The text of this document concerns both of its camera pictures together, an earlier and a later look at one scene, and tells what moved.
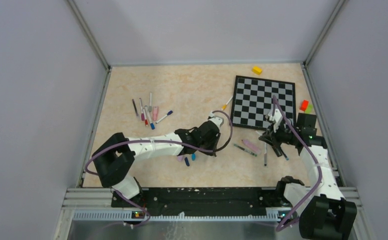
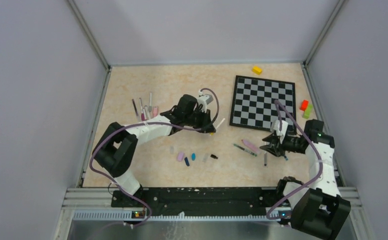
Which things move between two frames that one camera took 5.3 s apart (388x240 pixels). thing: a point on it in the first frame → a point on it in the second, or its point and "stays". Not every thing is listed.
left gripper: [215, 140] → [206, 126]
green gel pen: [245, 150] stays
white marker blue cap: [152, 124] stays
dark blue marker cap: [187, 161] stays
